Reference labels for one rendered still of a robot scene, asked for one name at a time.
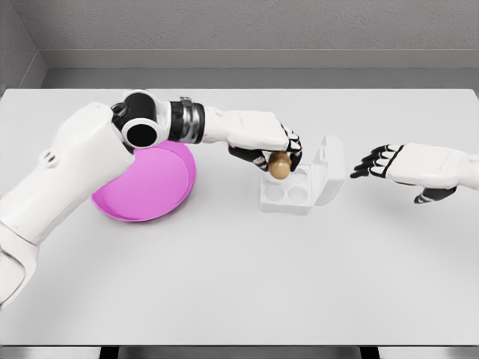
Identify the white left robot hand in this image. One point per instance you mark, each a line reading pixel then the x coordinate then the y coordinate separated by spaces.
pixel 262 131

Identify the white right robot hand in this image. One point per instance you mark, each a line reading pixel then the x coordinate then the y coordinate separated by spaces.
pixel 415 164

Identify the brown egg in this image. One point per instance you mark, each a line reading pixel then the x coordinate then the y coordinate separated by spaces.
pixel 279 167

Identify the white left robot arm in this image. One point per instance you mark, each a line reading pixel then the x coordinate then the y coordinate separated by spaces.
pixel 75 149

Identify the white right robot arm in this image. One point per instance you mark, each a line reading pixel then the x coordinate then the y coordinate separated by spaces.
pixel 472 172

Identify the white egg box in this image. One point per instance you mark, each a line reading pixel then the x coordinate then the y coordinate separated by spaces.
pixel 295 190

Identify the pink round plate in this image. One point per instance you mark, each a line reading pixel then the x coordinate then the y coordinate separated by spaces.
pixel 149 183

